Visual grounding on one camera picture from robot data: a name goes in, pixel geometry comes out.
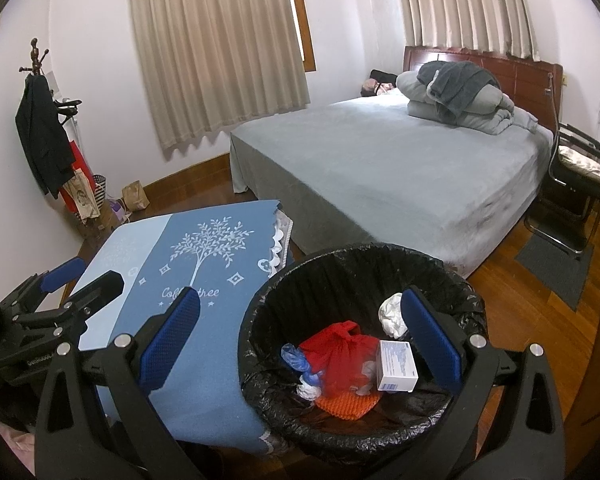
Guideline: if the grey pillows and blanket pile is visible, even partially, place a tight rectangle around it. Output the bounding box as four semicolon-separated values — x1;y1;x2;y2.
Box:
395;71;538;136

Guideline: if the wooden window frame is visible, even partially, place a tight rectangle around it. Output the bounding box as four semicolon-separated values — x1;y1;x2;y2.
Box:
287;0;316;73

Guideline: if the orange knitted cloth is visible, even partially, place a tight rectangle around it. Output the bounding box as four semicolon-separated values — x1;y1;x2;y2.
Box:
314;387;382;421

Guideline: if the grey floor mat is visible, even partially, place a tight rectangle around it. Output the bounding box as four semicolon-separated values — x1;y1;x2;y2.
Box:
514;232;595;312

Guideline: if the black trash bin with liner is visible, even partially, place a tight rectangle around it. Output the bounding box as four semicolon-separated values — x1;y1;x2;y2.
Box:
237;242;488;466

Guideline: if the brown paper bag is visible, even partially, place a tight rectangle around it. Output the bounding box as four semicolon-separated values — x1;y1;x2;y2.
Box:
121;180;150;211

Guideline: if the red cloth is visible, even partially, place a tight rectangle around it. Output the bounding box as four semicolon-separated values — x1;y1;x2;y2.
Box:
298;320;382;398

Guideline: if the beige canvas tote bag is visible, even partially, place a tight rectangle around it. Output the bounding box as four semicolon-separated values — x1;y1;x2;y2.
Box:
62;169;101;226

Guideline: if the narrow beige curtain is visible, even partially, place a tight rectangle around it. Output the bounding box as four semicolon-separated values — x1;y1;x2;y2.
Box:
397;0;538;61

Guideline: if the wooden coat rack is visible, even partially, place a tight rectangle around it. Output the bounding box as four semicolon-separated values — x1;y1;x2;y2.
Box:
20;37;83;201

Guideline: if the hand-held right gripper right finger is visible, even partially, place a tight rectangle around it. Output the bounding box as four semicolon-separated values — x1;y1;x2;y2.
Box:
400;286;567;480

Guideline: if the brown cardboard box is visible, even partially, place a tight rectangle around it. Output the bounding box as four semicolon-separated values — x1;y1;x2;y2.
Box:
75;205;121;248

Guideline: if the blue tree-print tablecloth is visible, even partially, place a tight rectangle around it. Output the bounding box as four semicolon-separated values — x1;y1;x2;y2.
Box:
77;200;296;456

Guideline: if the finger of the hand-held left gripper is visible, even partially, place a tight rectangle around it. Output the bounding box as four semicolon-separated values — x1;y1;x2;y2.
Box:
12;270;126;341
0;258;87;321

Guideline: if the white cardboard box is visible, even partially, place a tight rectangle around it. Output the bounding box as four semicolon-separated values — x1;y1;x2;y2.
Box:
376;339;420;393

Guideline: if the dark grey blanket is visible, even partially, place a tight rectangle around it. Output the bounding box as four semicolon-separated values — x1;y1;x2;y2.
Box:
416;60;502;117

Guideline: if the brown wooden headboard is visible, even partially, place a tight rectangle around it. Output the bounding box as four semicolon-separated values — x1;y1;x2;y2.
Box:
402;45;565;126

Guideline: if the red bag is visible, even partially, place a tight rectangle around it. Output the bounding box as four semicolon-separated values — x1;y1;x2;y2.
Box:
60;140;93;211

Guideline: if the black metal chair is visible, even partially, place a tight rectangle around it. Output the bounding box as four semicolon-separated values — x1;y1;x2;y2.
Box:
524;122;600;261

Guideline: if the wide beige curtain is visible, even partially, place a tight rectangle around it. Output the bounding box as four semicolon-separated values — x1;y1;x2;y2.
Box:
129;0;311;150

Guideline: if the purple plastic item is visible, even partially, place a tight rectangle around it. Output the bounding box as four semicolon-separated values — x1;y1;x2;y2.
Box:
107;199;131;226

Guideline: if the black and pink bag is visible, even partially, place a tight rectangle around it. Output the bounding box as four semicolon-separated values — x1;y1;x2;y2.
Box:
360;69;400;98

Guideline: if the patterned chair cushion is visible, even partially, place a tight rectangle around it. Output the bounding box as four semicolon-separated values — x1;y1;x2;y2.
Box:
560;146;600;183

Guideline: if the blue plastic glove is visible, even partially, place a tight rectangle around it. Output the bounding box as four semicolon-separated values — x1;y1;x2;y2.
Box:
280;342;327;386

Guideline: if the white paper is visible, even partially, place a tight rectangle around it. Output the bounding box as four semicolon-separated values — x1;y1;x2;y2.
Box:
297;377;326;401
378;294;412;339

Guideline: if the bed with grey sheet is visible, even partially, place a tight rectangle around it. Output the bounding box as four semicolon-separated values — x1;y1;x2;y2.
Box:
229;91;553;271

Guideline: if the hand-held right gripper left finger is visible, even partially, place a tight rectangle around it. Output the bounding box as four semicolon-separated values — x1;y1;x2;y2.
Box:
34;287;203;480

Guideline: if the striped basket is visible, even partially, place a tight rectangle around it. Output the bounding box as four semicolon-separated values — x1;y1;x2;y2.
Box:
92;174;108;216

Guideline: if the black clothes hanger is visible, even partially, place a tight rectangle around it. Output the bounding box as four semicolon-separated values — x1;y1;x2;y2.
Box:
52;99;83;123

